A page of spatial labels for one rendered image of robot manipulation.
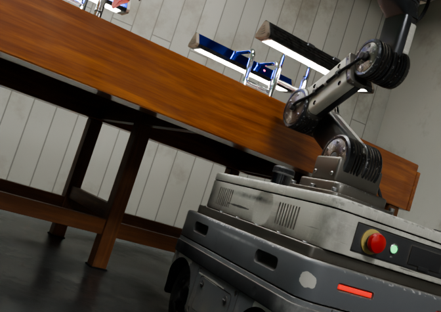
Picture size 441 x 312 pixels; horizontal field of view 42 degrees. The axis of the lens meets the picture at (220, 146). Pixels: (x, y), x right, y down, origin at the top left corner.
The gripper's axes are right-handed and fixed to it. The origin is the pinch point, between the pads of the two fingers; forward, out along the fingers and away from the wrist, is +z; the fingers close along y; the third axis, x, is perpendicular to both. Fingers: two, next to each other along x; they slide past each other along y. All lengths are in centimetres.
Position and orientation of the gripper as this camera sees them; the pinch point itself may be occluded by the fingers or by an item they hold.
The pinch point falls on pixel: (113, 5)
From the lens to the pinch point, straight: 184.8
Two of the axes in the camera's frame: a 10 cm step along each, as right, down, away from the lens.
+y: -8.3, -2.8, -4.9
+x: 0.7, 8.1, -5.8
